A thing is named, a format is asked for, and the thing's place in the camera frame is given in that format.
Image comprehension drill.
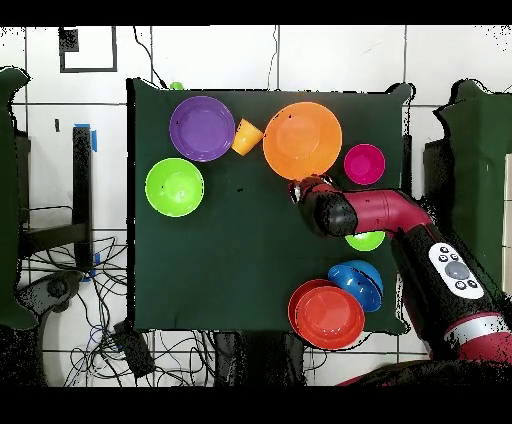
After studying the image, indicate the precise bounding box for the pink plastic bowl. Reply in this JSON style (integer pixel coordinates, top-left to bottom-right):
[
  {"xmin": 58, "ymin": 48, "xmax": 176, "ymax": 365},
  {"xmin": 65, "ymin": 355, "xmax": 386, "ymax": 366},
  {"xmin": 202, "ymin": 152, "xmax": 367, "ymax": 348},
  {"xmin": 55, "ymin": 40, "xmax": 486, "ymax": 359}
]
[{"xmin": 343, "ymin": 143, "xmax": 387, "ymax": 186}]

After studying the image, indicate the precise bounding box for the tangle of black floor cables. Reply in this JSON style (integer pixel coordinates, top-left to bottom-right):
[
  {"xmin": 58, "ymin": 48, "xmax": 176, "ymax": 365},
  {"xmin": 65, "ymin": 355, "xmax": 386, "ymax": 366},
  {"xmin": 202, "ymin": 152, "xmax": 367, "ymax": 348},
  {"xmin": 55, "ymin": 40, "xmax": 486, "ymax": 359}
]
[{"xmin": 19, "ymin": 235, "xmax": 217, "ymax": 387}]

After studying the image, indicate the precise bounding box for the blue plastic bowl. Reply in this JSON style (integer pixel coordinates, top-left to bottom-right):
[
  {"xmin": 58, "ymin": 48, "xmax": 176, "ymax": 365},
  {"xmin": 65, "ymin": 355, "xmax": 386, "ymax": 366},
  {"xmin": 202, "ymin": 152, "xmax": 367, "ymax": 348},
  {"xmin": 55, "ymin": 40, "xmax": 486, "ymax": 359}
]
[{"xmin": 327, "ymin": 259, "xmax": 384, "ymax": 313}]

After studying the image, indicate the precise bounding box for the small green plastic bowl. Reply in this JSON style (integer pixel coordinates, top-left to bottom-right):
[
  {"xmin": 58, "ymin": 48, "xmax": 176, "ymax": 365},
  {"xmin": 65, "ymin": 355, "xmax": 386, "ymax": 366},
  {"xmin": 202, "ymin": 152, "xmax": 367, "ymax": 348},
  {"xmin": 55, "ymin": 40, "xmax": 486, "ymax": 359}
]
[{"xmin": 344, "ymin": 230, "xmax": 386, "ymax": 252}]

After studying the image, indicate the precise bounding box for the black frame stand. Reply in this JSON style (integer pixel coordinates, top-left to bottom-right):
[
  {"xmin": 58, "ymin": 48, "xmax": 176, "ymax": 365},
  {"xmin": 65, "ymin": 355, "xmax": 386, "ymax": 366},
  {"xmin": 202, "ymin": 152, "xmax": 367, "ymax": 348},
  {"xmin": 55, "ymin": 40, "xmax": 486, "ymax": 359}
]
[{"xmin": 17, "ymin": 125, "xmax": 95, "ymax": 273}]

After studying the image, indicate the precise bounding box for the orange plastic cup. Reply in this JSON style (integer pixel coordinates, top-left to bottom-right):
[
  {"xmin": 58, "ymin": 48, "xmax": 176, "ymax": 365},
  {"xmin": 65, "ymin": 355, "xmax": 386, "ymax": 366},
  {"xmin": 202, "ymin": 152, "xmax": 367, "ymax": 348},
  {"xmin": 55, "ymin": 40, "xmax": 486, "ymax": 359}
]
[{"xmin": 230, "ymin": 118, "xmax": 265, "ymax": 156}]

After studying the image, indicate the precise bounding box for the green covered side table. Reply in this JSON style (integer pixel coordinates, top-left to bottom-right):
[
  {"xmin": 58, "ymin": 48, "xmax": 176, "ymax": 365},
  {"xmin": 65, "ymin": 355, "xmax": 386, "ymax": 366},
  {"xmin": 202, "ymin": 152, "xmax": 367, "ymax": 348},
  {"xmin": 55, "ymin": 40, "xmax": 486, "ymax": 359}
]
[
  {"xmin": 0, "ymin": 65, "xmax": 39, "ymax": 331},
  {"xmin": 433, "ymin": 79, "xmax": 512, "ymax": 305}
]

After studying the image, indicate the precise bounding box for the black wheeled base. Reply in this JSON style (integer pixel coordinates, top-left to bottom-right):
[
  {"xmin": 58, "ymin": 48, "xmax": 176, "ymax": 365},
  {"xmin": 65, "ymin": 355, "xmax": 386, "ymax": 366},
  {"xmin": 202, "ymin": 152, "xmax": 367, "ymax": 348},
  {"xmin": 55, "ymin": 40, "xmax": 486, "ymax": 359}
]
[{"xmin": 17, "ymin": 270, "xmax": 85, "ymax": 315}]

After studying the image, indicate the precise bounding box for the red-orange plastic bowl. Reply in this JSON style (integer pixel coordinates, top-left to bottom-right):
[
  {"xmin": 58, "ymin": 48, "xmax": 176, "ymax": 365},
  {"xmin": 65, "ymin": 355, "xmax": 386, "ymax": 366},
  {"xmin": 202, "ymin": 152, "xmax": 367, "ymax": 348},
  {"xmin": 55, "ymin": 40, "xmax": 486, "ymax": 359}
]
[
  {"xmin": 287, "ymin": 278, "xmax": 338, "ymax": 333},
  {"xmin": 294, "ymin": 285, "xmax": 366, "ymax": 351}
]

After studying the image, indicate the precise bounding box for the large orange plastic bowl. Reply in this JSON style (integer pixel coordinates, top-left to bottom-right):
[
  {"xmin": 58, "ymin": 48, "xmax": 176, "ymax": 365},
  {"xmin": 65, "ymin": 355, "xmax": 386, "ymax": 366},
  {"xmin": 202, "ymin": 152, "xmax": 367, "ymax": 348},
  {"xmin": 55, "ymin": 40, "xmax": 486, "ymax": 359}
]
[{"xmin": 262, "ymin": 101, "xmax": 344, "ymax": 182}]

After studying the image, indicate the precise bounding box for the large green plastic bowl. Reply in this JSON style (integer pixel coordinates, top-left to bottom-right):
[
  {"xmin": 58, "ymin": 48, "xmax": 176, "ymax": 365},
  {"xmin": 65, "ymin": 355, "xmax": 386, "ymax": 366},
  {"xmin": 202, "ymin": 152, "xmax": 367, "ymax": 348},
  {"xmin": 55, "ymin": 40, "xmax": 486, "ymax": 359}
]
[{"xmin": 144, "ymin": 157, "xmax": 206, "ymax": 218}]

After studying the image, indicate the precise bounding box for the thin black floor cable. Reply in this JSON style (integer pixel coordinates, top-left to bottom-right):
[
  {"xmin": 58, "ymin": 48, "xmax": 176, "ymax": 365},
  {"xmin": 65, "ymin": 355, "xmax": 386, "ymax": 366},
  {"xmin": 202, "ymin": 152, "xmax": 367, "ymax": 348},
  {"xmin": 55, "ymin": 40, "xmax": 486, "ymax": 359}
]
[{"xmin": 132, "ymin": 26, "xmax": 168, "ymax": 90}]

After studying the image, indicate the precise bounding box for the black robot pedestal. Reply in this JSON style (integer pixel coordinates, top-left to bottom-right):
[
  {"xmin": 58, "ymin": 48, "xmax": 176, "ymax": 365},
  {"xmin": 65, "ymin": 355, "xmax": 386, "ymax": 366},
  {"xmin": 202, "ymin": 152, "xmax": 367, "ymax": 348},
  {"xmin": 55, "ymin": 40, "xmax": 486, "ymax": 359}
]
[{"xmin": 213, "ymin": 331, "xmax": 309, "ymax": 387}]

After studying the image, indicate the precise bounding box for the dark green tablecloth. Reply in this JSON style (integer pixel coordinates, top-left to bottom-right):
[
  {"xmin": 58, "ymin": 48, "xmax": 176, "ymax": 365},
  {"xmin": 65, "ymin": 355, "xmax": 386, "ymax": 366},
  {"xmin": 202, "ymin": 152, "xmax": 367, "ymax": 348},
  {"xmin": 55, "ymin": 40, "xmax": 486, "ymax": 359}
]
[{"xmin": 126, "ymin": 77, "xmax": 415, "ymax": 335}]

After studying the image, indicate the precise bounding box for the black power brick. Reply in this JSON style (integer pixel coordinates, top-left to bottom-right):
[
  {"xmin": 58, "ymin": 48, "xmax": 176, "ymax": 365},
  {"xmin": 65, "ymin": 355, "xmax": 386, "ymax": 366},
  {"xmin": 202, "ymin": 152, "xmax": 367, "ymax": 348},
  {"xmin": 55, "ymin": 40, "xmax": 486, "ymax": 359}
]
[{"xmin": 111, "ymin": 321, "xmax": 156, "ymax": 379}]

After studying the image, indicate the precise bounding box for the purple plastic bowl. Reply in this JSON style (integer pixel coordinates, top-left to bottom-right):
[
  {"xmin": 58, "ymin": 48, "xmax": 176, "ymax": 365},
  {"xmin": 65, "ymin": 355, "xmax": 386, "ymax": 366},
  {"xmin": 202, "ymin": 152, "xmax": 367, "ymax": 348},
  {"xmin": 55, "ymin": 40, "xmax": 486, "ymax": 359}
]
[{"xmin": 168, "ymin": 95, "xmax": 236, "ymax": 163}]

